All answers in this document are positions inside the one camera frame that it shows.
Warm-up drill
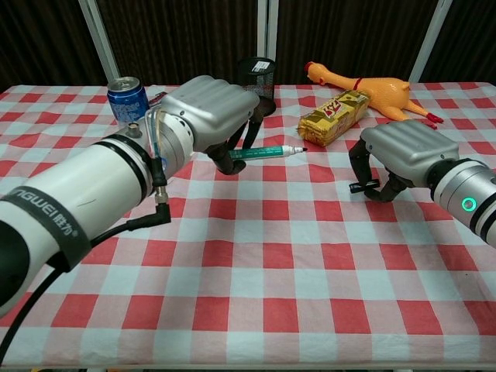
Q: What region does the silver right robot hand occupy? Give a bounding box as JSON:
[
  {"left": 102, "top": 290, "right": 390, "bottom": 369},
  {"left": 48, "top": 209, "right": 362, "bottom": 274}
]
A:
[{"left": 348, "top": 119, "right": 460, "bottom": 204}]

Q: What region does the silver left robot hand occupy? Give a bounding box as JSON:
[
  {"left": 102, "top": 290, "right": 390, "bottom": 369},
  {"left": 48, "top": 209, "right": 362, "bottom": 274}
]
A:
[{"left": 159, "top": 75, "right": 265, "bottom": 177}]

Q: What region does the black marker cap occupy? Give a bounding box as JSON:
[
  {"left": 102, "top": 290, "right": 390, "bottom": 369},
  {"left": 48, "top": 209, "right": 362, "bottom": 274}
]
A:
[{"left": 349, "top": 180, "right": 381, "bottom": 194}]

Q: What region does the white green marker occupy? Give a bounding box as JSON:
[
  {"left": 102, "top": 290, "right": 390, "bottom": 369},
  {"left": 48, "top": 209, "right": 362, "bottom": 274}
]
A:
[{"left": 228, "top": 143, "right": 309, "bottom": 161}]

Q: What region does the black mesh pen holder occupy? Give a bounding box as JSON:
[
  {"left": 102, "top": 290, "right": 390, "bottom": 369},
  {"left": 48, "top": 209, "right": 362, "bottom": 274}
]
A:
[{"left": 237, "top": 57, "right": 277, "bottom": 118}]

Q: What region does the yellow rubber chicken toy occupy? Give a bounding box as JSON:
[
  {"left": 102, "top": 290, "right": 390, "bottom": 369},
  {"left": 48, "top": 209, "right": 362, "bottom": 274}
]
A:
[{"left": 304, "top": 61, "right": 445, "bottom": 131}]

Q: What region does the yellow cracker package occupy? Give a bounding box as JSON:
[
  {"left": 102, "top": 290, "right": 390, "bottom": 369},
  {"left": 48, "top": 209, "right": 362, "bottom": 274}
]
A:
[{"left": 298, "top": 88, "right": 370, "bottom": 147}]

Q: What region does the blue drink can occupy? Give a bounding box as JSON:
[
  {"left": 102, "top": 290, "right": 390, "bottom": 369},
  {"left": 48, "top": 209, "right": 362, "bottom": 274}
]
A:
[{"left": 107, "top": 76, "right": 150, "bottom": 127}]

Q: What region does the red white checkered tablecloth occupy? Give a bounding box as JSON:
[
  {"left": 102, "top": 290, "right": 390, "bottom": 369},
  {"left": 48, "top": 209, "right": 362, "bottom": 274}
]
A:
[{"left": 0, "top": 82, "right": 496, "bottom": 369}]

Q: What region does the white frame post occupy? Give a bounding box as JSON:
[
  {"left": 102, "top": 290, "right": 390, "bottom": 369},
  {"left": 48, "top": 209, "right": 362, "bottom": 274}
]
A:
[
  {"left": 257, "top": 0, "right": 279, "bottom": 84},
  {"left": 408, "top": 0, "right": 453, "bottom": 84},
  {"left": 77, "top": 0, "right": 120, "bottom": 84}
]

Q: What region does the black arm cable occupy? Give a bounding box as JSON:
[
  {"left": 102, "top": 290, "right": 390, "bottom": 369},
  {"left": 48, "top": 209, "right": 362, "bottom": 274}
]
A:
[{"left": 0, "top": 109, "right": 173, "bottom": 372}]

